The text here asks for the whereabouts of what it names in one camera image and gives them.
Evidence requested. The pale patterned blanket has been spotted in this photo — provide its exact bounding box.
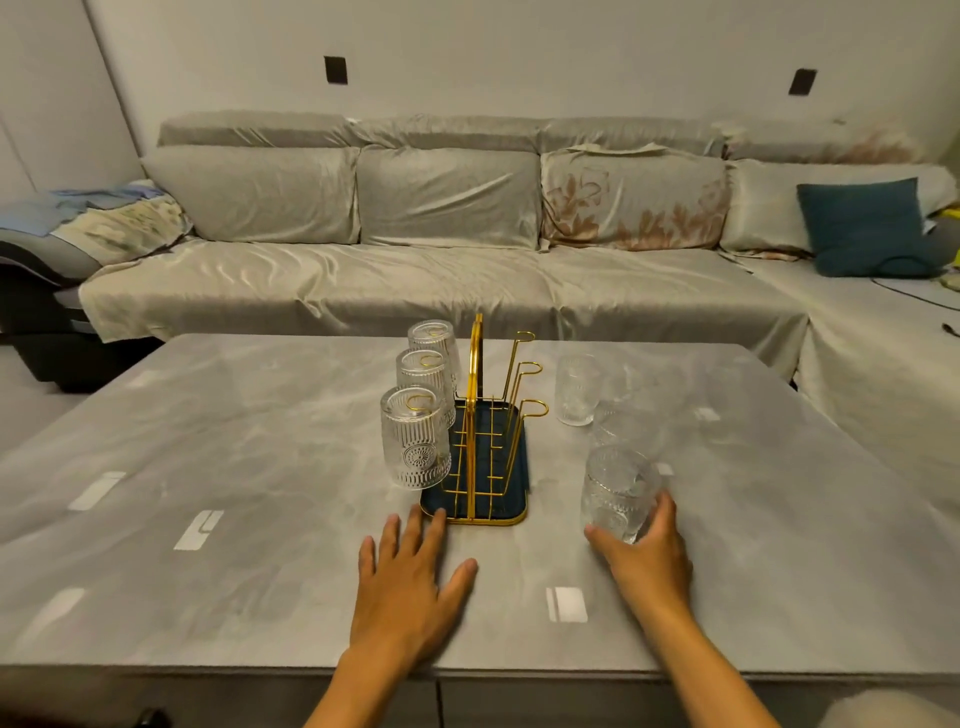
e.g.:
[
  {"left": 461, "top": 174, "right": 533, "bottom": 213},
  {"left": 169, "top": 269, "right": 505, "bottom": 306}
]
[{"left": 51, "top": 193, "right": 195, "bottom": 267}]

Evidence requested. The person's left forearm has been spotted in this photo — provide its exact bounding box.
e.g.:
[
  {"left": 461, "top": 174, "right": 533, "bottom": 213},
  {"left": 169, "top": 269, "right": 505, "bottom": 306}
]
[{"left": 303, "top": 643, "right": 438, "bottom": 728}]

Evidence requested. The black cable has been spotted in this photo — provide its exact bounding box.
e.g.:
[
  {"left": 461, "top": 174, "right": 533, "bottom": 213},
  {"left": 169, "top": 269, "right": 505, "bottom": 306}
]
[{"left": 868, "top": 255, "right": 960, "bottom": 338}]

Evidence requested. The dark blue drip tray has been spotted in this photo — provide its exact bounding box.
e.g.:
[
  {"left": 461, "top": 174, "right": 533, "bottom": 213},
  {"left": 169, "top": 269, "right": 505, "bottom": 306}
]
[{"left": 419, "top": 398, "right": 531, "bottom": 528}]

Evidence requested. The yellow object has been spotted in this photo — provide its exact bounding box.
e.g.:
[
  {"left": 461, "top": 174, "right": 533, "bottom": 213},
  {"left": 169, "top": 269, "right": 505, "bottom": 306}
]
[{"left": 933, "top": 205, "right": 960, "bottom": 294}]

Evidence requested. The floral print back cushion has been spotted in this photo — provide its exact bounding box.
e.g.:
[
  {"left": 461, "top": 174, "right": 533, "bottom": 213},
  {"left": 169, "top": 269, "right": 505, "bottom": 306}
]
[{"left": 539, "top": 142, "right": 733, "bottom": 253}]

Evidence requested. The clear ribbed drinking glass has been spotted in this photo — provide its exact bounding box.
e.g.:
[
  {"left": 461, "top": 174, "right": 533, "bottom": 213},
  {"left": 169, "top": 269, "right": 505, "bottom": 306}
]
[
  {"left": 395, "top": 348, "right": 458, "bottom": 430},
  {"left": 380, "top": 385, "right": 453, "bottom": 492},
  {"left": 591, "top": 396, "right": 655, "bottom": 460},
  {"left": 580, "top": 445, "right": 662, "bottom": 546},
  {"left": 554, "top": 353, "right": 604, "bottom": 428},
  {"left": 407, "top": 319, "right": 463, "bottom": 399}
]

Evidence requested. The long grey back cushion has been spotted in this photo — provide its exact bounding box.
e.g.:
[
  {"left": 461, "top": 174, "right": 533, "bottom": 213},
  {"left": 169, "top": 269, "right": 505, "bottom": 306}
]
[{"left": 719, "top": 158, "right": 960, "bottom": 261}]

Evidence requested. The blue cloth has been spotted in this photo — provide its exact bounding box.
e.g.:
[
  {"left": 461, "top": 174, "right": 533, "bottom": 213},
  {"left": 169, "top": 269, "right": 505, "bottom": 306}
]
[{"left": 0, "top": 180, "right": 168, "bottom": 239}]

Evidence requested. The person's left hand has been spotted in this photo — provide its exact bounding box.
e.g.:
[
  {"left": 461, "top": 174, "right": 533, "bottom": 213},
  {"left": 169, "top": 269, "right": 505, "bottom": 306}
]
[{"left": 348, "top": 504, "right": 479, "bottom": 669}]

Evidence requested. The plain grey back cushion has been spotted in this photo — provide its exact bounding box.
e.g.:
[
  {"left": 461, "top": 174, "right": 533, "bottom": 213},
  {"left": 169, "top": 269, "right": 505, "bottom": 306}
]
[
  {"left": 355, "top": 145, "right": 543, "bottom": 251},
  {"left": 140, "top": 144, "right": 362, "bottom": 246}
]

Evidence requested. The grey covered corner sofa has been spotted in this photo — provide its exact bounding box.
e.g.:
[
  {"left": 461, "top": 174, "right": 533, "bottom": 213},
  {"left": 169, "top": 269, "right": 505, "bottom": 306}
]
[{"left": 0, "top": 110, "right": 960, "bottom": 519}]

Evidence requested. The teal throw pillow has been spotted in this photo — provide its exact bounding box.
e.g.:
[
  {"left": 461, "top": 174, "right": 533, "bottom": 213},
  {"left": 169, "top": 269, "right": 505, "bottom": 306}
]
[{"left": 795, "top": 177, "right": 948, "bottom": 279}]

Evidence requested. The person's right forearm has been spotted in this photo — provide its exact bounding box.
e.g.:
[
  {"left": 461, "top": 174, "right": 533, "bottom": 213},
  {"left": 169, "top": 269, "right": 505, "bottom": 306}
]
[{"left": 636, "top": 600, "right": 783, "bottom": 728}]

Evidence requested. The person's right hand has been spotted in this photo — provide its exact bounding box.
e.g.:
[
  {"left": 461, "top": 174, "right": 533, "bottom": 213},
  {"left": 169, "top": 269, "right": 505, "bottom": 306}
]
[{"left": 584, "top": 491, "right": 695, "bottom": 625}]

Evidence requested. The gold wire cup rack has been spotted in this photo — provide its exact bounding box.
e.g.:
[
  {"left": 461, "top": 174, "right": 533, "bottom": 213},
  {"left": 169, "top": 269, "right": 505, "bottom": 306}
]
[{"left": 431, "top": 312, "right": 551, "bottom": 524}]

